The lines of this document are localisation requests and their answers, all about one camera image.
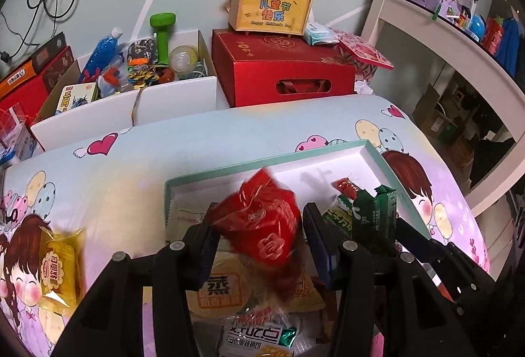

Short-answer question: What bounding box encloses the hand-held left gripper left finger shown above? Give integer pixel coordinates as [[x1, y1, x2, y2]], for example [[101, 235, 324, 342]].
[[51, 202, 222, 357]]

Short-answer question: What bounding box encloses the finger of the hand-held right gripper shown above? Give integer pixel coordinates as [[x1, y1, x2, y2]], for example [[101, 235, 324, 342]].
[[396, 218, 435, 259]]

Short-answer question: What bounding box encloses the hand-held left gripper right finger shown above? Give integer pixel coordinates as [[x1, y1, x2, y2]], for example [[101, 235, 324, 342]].
[[303, 202, 456, 357]]

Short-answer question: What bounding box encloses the dark green snack packet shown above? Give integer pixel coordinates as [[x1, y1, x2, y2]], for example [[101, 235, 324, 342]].
[[352, 184, 398, 255]]

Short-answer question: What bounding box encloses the red snack packet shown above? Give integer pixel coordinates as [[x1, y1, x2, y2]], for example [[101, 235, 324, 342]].
[[208, 168, 307, 314]]

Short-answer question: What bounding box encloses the teal-rimmed white tray box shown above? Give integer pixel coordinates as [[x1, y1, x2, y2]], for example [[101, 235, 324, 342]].
[[164, 139, 433, 341]]

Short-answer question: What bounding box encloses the round cake clear packet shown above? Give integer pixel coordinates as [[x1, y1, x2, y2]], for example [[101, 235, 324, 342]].
[[186, 250, 255, 319]]

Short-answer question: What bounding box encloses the light green snack packet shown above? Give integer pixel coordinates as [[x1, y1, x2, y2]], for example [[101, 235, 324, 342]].
[[322, 195, 357, 239]]

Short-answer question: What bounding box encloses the white red-labelled snack packet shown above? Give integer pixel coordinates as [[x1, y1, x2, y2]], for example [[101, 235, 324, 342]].
[[166, 199, 214, 237]]

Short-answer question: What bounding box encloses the small red candy packet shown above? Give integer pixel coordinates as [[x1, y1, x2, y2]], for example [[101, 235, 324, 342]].
[[331, 178, 366, 202]]

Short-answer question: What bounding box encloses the white green-trimmed snack packet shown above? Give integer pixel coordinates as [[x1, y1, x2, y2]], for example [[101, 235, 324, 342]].
[[217, 312, 298, 357]]

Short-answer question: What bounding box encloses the cartoon printed tablecloth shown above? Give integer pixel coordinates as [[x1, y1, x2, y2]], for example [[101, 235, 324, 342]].
[[0, 92, 493, 357]]

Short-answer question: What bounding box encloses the brown cardboard box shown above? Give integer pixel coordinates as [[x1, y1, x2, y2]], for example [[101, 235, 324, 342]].
[[412, 84, 476, 145]]

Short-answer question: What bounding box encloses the yellow snack packet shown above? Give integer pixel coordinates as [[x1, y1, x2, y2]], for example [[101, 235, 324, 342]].
[[39, 229, 85, 308]]

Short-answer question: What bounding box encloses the white cardboard box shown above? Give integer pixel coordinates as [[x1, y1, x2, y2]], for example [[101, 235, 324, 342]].
[[31, 29, 218, 153]]

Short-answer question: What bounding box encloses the red patterned pouch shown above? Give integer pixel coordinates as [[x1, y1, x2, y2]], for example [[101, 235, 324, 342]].
[[332, 29, 394, 83]]

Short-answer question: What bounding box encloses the large red gift box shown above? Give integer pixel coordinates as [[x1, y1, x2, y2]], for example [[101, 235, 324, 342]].
[[211, 28, 357, 109]]

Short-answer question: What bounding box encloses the clear round bottle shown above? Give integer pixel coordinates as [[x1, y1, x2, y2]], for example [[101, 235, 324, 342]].
[[169, 45, 200, 75]]

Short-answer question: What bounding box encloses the yellow card box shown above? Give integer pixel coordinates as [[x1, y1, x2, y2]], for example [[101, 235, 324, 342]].
[[55, 82, 99, 114]]

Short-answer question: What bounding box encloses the blue bag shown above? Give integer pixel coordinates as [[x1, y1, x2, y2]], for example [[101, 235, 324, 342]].
[[496, 17, 521, 77]]

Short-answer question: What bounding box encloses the blue and white carton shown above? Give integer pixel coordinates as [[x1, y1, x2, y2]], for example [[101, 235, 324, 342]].
[[0, 103, 46, 167]]

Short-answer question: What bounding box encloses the pale blue wet wipes pack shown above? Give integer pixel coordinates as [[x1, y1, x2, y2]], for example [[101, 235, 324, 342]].
[[303, 23, 341, 46]]

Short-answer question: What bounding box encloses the white shelf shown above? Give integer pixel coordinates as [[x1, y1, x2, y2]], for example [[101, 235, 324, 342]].
[[359, 0, 525, 218]]

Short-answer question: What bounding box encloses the green dumbbell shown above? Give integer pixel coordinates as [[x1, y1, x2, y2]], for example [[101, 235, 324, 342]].
[[150, 13, 177, 67]]

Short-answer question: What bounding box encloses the blue water bottle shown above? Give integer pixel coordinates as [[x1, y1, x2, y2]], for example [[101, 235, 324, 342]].
[[80, 26, 124, 81]]

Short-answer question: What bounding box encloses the plain red box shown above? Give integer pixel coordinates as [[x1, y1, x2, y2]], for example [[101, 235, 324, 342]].
[[0, 46, 76, 116]]

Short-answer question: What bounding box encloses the orange and black box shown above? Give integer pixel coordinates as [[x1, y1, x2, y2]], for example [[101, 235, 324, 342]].
[[0, 31, 68, 95]]

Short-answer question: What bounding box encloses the yellow gift box with handle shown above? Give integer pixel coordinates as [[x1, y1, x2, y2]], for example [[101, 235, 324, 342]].
[[225, 0, 314, 40]]

